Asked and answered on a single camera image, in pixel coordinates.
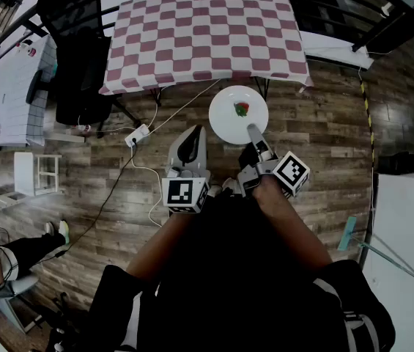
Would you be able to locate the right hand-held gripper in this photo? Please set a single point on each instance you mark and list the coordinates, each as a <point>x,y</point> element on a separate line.
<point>291,171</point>

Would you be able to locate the black box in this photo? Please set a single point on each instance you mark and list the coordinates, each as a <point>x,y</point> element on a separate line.
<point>397,163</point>

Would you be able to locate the white stool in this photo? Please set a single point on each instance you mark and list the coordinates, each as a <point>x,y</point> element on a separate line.
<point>23,172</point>

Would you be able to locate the white platform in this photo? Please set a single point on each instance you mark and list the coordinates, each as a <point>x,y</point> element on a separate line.
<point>335,51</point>

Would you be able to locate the white power strip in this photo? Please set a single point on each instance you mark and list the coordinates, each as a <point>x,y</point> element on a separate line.
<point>137,135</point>

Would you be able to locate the red checkered tablecloth table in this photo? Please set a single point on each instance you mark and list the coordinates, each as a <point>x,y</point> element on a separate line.
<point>206,35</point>

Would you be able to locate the white round plate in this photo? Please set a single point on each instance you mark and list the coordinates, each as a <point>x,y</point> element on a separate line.
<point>225,117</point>

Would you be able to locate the red strawberry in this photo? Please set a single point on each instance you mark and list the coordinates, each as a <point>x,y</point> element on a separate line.
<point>242,109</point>

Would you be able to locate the white grid cloth table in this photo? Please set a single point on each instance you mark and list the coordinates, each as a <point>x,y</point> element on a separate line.
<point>9,97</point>

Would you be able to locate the teal mop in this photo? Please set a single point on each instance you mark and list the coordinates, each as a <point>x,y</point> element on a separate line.
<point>346,233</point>

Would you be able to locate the yellow black striped tape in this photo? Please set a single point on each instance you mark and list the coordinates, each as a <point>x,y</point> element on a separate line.
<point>367,105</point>

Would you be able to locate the person's right forearm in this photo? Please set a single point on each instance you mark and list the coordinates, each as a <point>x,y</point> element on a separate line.
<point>291,226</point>

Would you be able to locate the black office chair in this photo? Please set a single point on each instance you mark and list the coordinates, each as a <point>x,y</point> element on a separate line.
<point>82,68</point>

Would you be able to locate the person's left forearm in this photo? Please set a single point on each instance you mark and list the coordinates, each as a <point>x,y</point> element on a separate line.
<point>159,244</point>

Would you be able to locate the white counter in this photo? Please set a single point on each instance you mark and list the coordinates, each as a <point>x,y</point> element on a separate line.
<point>408,233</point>

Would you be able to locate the red and white can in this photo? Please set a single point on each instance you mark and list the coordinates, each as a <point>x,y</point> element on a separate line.
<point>31,52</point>

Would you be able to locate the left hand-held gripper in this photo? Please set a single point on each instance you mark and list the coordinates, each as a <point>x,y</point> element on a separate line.
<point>184,194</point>

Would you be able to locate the person's black clothing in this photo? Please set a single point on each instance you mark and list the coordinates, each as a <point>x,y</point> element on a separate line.
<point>236,288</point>

